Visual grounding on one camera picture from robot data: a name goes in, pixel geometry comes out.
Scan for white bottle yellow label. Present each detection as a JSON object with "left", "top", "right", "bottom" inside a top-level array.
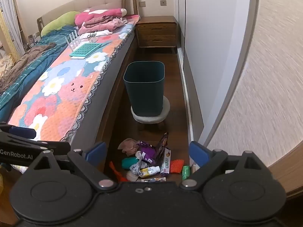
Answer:
[{"left": 140, "top": 166, "right": 161, "bottom": 178}]

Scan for patterned curtain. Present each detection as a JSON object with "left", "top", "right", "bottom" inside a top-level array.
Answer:
[{"left": 0, "top": 0, "right": 26, "bottom": 58}]

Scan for red plastic wrapper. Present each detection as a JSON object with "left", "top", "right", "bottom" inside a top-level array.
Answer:
[{"left": 109, "top": 161, "right": 129, "bottom": 183}]

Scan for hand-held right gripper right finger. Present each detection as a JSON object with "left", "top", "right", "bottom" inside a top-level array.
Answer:
[{"left": 179, "top": 141, "right": 270, "bottom": 191}]

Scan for wooden nightstand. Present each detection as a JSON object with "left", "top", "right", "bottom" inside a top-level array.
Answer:
[{"left": 136, "top": 16, "right": 178, "bottom": 54}]

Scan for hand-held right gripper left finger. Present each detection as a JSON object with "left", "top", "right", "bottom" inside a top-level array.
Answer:
[{"left": 28, "top": 142, "right": 119, "bottom": 191}]

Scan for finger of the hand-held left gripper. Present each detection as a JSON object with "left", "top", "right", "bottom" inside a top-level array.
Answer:
[{"left": 0, "top": 122, "right": 37, "bottom": 141}]

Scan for teal plaid quilt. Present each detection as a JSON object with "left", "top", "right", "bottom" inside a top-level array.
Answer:
[{"left": 0, "top": 25, "right": 78, "bottom": 121}]

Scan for teal grid tray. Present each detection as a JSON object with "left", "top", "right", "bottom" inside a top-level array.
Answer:
[{"left": 69, "top": 43, "right": 102, "bottom": 59}]

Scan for silver foil wrapper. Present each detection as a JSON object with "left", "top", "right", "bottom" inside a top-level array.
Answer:
[{"left": 141, "top": 177, "right": 167, "bottom": 183}]

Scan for floral blanket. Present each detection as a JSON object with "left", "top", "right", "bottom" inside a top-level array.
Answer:
[{"left": 8, "top": 14, "right": 141, "bottom": 142}]

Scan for white printed shirt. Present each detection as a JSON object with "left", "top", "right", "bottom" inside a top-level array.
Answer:
[{"left": 79, "top": 30, "right": 113, "bottom": 40}]

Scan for green pillow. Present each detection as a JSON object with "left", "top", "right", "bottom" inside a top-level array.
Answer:
[{"left": 41, "top": 11, "right": 81, "bottom": 37}]

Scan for white cloth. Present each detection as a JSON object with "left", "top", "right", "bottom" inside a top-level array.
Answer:
[{"left": 130, "top": 151, "right": 153, "bottom": 176}]

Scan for round white stool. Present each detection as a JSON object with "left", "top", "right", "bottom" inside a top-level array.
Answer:
[{"left": 131, "top": 96, "right": 171, "bottom": 131}]

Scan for teal plastic trash bin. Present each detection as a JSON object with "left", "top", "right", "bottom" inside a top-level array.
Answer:
[{"left": 123, "top": 61, "right": 165, "bottom": 117}]

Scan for purple foil snack bag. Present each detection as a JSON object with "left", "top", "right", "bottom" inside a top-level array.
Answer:
[{"left": 137, "top": 141, "right": 158, "bottom": 163}]

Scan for white colourful print box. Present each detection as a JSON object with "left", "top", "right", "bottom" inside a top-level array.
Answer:
[{"left": 160, "top": 147, "right": 171, "bottom": 176}]

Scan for orange mesh net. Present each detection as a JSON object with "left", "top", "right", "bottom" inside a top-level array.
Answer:
[{"left": 169, "top": 159, "right": 184, "bottom": 173}]

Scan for pink folded clothes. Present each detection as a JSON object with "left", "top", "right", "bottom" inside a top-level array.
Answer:
[{"left": 78, "top": 15, "right": 128, "bottom": 35}]

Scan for dark foil snack bag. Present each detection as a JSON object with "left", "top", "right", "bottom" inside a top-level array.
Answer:
[{"left": 155, "top": 132, "right": 169, "bottom": 165}]

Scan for white sliding door wardrobe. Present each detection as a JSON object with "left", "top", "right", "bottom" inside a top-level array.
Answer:
[{"left": 173, "top": 0, "right": 261, "bottom": 147}]

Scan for pink cloth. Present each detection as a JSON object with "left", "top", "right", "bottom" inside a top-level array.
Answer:
[{"left": 118, "top": 138, "right": 140, "bottom": 156}]

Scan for teal rolled cloth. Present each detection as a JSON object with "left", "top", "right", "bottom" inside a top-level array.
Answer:
[{"left": 122, "top": 156, "right": 140, "bottom": 170}]

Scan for pink patterned pillow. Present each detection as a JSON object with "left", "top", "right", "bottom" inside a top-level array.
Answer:
[{"left": 75, "top": 8, "right": 127, "bottom": 25}]

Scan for brown fuzzy blanket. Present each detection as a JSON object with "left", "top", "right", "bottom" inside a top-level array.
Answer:
[{"left": 0, "top": 43, "right": 57, "bottom": 95}]

